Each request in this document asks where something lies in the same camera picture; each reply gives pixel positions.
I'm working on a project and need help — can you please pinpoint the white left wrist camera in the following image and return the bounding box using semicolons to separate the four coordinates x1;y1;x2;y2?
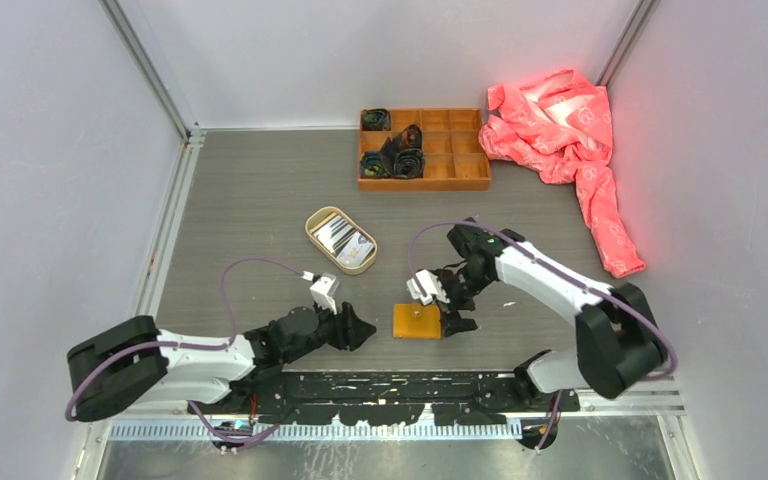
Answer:
309;273;340;315

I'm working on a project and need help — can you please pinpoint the orange wooden compartment tray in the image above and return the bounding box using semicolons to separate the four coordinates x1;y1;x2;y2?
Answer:
356;107;492;192

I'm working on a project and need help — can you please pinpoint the dark rolled fabric bottom left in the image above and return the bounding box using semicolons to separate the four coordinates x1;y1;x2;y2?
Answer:
359;151;390;179

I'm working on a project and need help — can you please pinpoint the stack of credit cards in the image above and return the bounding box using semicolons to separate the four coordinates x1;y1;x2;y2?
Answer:
312;213;375;269

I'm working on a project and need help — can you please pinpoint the beige oval card tray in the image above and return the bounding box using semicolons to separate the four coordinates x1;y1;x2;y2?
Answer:
304;206;378;276

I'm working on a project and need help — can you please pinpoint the dark rolled fabric top left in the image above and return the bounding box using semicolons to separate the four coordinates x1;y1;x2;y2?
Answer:
360;108;391;131

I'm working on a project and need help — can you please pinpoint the pink crumpled cloth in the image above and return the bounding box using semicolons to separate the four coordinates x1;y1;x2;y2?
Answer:
478;69;646;278

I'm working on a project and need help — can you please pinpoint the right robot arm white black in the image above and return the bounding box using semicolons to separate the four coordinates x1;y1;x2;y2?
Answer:
407;218;670;411

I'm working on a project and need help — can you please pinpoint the orange leather card holder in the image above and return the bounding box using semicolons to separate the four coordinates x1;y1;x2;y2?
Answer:
392;303;442;340

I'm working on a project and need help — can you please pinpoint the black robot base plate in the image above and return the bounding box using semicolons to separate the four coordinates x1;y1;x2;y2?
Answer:
197;371;580;426

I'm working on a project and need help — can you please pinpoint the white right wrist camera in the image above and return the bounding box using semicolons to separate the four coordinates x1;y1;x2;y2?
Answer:
406;270;448;306

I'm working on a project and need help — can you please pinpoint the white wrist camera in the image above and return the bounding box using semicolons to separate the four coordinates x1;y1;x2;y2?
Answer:
406;270;448;306
309;273;340;315

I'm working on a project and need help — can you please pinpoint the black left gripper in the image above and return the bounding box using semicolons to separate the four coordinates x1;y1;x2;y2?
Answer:
283;295;375;363

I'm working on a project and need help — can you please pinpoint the dark rolled fabric bottom centre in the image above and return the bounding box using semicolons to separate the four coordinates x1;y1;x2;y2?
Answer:
391;148;425;179

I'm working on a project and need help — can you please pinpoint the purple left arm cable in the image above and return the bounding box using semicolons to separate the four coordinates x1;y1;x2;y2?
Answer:
64;256;319;453

